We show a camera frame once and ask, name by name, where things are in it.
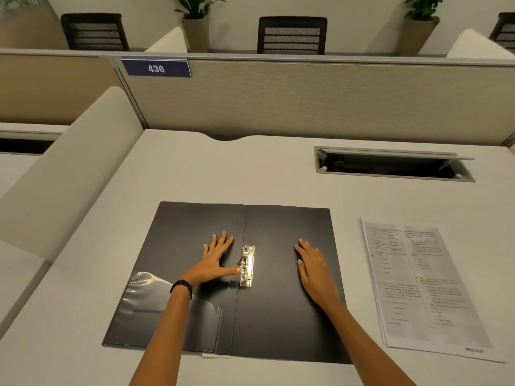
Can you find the person's left hand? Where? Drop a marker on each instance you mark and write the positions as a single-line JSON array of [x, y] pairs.
[[211, 265]]

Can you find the person's right hand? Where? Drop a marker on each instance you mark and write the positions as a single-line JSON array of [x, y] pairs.
[[318, 277]]

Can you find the black folder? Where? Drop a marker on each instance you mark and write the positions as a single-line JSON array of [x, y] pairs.
[[281, 309]]

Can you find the white printed paper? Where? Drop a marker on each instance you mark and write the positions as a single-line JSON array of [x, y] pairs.
[[426, 293]]

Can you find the person's left forearm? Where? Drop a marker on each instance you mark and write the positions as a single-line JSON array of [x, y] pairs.
[[161, 341]]

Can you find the person's right forearm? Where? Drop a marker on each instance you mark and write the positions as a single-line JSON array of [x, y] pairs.
[[362, 341]]

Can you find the black wristband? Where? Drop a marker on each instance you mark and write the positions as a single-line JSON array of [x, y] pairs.
[[181, 282]]

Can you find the white rounded side divider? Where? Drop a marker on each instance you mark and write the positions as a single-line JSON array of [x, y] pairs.
[[171, 42], [474, 46], [72, 176]]

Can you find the wide beige partition panel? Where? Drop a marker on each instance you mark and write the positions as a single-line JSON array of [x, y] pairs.
[[322, 104]]

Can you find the blue number sign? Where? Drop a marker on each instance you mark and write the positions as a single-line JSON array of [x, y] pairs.
[[156, 68]]

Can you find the broad-leaf potted plant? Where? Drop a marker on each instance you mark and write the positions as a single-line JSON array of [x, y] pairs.
[[196, 36]]

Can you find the tan partition panel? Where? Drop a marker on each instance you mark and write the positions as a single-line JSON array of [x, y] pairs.
[[52, 88]]

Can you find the black mesh chair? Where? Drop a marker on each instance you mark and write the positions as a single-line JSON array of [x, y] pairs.
[[94, 32], [291, 36], [505, 34]]

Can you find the small-leaf potted plant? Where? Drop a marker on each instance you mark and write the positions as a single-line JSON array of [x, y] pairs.
[[414, 38]]

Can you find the glass-topped tan partition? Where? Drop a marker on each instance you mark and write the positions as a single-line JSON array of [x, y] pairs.
[[28, 32]]

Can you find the feathery green plant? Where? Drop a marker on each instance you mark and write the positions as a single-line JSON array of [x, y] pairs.
[[16, 0]]

